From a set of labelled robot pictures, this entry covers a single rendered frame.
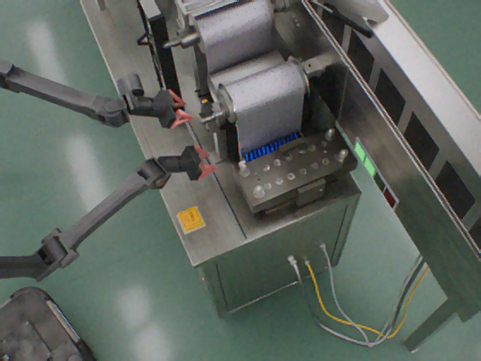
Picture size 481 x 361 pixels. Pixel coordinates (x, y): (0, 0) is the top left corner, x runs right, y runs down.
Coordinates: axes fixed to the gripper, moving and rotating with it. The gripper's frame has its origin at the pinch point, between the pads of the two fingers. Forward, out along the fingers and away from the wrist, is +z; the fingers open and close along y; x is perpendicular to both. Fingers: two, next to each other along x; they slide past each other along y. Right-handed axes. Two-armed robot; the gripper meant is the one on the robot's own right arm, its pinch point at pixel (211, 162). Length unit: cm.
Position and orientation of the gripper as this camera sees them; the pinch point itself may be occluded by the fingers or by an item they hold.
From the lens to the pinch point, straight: 194.6
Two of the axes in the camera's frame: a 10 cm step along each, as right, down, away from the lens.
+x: 4.4, -6.1, -6.6
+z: 8.0, -0.7, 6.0
